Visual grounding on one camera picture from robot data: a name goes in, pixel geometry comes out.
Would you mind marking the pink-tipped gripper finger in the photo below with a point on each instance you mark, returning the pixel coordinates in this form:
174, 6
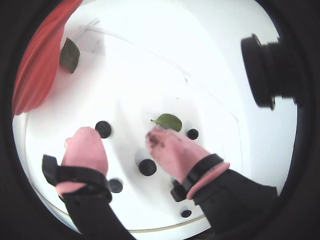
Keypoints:
175, 152
85, 155

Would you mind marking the dark blueberry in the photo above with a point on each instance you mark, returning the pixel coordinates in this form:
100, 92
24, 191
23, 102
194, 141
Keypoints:
192, 133
147, 167
116, 186
186, 213
103, 128

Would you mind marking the red collapsible silicone cup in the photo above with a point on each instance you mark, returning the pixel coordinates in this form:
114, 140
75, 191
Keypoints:
37, 70

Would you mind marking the light green leaf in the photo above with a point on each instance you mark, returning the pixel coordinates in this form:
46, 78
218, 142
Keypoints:
170, 121

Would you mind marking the dark olive leaf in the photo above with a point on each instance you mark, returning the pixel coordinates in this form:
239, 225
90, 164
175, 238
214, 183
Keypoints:
70, 55

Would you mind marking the black-board wrist camera module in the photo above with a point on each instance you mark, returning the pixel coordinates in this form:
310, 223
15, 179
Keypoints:
265, 72

